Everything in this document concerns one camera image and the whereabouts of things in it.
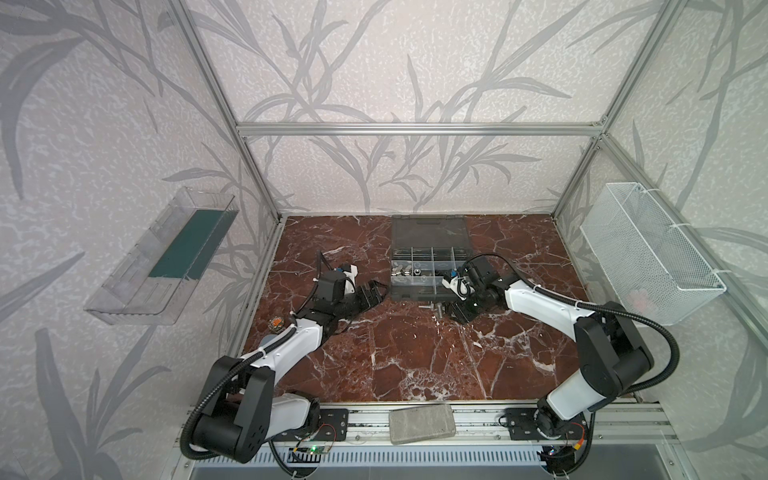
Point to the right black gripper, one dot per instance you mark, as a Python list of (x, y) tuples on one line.
[(466, 303)]

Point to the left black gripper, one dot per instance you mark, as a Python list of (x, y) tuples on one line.
[(360, 294)]

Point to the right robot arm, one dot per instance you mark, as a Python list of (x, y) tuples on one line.
[(612, 354)]

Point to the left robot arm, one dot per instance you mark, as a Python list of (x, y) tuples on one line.
[(238, 410)]

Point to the silver bolt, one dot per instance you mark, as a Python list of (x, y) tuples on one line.
[(436, 309)]

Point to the clear compartment organizer box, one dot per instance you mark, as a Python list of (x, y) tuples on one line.
[(425, 251)]

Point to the grey stone block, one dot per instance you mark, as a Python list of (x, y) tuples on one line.
[(421, 423)]

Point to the pink object in basket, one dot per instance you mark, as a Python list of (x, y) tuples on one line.
[(640, 301)]

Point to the green mat on shelf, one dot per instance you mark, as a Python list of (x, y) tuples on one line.
[(190, 252)]

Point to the white ventilation grille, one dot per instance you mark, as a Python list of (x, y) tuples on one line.
[(409, 456)]

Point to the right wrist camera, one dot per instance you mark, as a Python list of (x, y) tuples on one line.
[(454, 282)]

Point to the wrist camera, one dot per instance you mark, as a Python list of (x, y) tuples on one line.
[(454, 282), (351, 272)]

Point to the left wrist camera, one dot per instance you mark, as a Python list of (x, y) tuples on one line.
[(351, 272)]

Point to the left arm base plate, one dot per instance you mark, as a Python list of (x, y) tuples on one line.
[(325, 424)]

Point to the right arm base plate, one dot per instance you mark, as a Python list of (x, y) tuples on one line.
[(521, 424)]

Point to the white wire mesh basket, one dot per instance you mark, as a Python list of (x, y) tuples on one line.
[(638, 245)]

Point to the clear acrylic wall shelf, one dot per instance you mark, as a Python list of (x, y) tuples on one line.
[(156, 279)]

